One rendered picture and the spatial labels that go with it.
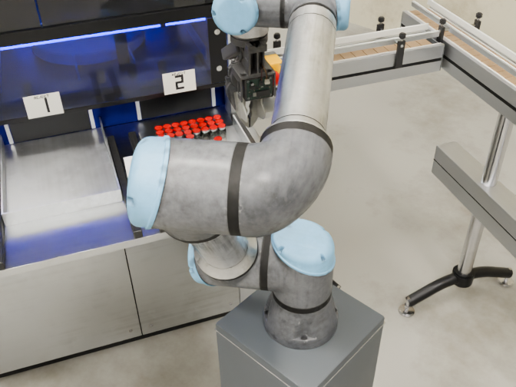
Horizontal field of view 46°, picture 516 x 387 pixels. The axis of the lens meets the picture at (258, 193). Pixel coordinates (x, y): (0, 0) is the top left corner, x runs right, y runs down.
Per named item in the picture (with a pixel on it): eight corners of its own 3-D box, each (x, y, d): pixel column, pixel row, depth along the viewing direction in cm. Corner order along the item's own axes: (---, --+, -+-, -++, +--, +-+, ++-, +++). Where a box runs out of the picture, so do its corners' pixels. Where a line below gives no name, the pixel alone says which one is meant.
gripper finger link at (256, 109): (256, 137, 124) (256, 98, 119) (247, 124, 129) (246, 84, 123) (270, 135, 125) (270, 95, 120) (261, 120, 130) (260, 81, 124)
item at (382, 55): (241, 110, 180) (239, 62, 170) (226, 87, 191) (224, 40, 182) (442, 73, 197) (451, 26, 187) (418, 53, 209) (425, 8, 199)
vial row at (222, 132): (158, 150, 157) (157, 134, 154) (225, 137, 162) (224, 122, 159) (160, 154, 156) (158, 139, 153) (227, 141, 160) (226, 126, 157)
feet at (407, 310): (393, 305, 230) (398, 279, 221) (505, 273, 242) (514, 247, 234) (404, 321, 224) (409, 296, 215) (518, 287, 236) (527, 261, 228)
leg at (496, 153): (443, 277, 231) (487, 99, 183) (464, 272, 233) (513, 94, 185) (457, 294, 224) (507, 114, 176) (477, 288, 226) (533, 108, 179)
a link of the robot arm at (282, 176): (335, 205, 65) (353, -40, 96) (235, 196, 67) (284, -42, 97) (330, 262, 75) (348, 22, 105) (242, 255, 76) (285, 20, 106)
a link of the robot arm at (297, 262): (331, 312, 113) (335, 260, 105) (259, 305, 115) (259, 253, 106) (334, 266, 122) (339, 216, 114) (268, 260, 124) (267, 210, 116)
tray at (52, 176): (3, 146, 160) (-1, 134, 158) (102, 127, 167) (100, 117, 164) (5, 226, 135) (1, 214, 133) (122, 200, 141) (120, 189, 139)
